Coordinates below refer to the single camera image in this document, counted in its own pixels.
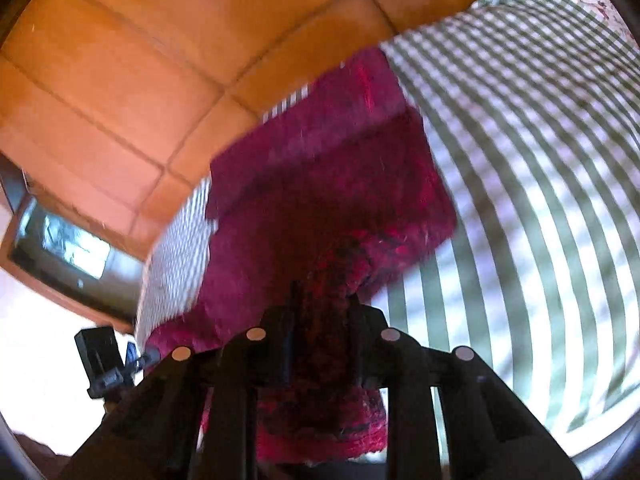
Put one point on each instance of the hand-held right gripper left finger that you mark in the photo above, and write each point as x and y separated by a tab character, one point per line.
280	345

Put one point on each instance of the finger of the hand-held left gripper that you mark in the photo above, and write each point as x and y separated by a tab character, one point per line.
142	357

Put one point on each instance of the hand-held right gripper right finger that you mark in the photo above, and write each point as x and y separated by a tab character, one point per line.
367	345

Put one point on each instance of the red knitted sweater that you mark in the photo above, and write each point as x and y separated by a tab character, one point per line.
320	190

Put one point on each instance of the green checked bedsheet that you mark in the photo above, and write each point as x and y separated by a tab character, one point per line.
525	185

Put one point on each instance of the wooden wardrobe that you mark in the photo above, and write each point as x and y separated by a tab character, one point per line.
150	70

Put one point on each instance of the floral bedding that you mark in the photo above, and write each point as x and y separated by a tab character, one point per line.
595	2

